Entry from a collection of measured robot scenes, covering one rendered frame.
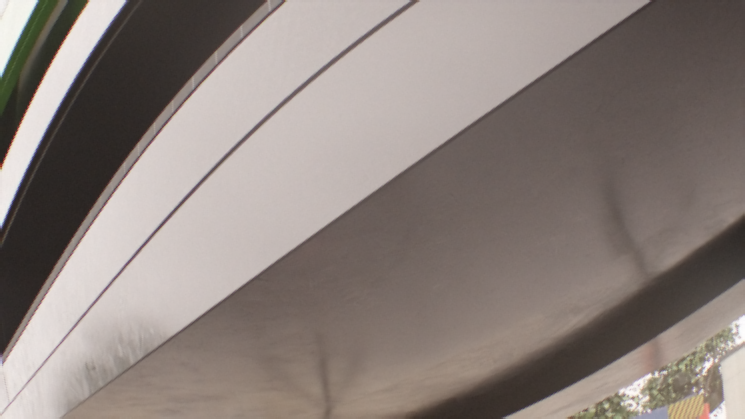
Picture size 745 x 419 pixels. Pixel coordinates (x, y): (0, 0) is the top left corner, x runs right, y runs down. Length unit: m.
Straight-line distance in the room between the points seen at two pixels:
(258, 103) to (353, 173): 0.12
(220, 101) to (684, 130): 0.36
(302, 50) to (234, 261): 0.15
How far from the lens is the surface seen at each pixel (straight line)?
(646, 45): 0.58
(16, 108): 1.87
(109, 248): 1.07
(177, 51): 1.28
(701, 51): 0.60
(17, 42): 1.58
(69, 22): 1.81
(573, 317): 1.31
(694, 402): 11.87
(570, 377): 1.59
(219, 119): 0.85
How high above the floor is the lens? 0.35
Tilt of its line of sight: 22 degrees up
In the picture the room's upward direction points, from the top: 13 degrees counter-clockwise
